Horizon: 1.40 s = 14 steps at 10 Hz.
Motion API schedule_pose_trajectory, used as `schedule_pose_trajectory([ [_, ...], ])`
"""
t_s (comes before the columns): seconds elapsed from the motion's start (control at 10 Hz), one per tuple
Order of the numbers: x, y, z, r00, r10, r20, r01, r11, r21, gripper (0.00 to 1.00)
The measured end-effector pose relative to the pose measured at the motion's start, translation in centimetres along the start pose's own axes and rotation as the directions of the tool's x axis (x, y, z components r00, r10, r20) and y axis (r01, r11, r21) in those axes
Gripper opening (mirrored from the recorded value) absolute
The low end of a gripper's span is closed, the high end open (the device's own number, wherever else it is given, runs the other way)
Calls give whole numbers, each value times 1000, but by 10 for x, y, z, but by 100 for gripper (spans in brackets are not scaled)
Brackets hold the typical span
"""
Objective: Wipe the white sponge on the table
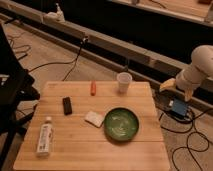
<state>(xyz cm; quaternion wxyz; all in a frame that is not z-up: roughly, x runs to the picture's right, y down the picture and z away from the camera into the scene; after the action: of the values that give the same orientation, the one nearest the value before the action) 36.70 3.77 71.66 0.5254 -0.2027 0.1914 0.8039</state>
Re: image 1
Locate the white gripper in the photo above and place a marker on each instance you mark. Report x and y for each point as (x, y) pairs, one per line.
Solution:
(188, 79)

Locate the white sponge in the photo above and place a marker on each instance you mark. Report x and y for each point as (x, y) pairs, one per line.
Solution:
(94, 118)

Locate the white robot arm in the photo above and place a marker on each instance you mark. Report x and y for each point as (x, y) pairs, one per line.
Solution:
(202, 58)

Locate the blue box on floor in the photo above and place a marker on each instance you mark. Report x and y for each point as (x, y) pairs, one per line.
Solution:
(179, 108)

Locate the green bowl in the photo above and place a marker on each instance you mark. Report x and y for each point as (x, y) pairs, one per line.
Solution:
(121, 124)

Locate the black rectangular block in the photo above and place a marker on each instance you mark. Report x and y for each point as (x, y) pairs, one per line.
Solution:
(67, 105)

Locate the white plastic bottle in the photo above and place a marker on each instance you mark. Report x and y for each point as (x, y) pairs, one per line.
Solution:
(45, 138)

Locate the white object on ledge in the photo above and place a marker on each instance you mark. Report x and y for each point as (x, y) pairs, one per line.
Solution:
(58, 15)

